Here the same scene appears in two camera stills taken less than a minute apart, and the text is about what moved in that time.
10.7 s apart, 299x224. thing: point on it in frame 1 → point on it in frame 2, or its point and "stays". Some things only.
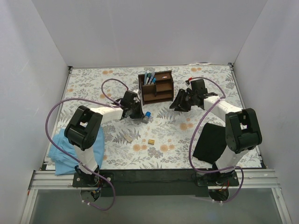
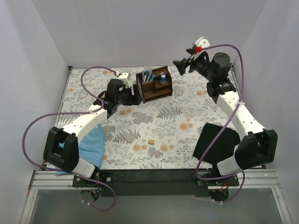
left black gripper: x=136 y=112 → x=134 y=94
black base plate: x=155 y=183 stays
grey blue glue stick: x=145 y=119 → x=163 y=79
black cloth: x=212 y=142 stays
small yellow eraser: x=151 y=141 stays
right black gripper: x=184 y=99 → x=191 y=62
